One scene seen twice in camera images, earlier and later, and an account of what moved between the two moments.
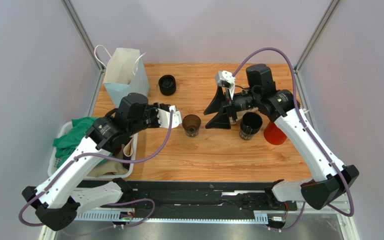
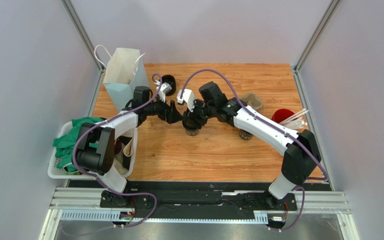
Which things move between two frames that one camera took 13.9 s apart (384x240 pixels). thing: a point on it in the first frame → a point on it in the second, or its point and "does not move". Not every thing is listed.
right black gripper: (229, 108) → (191, 121)
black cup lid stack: (167, 85) does not move
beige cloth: (112, 167) does not move
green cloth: (67, 143) does not move
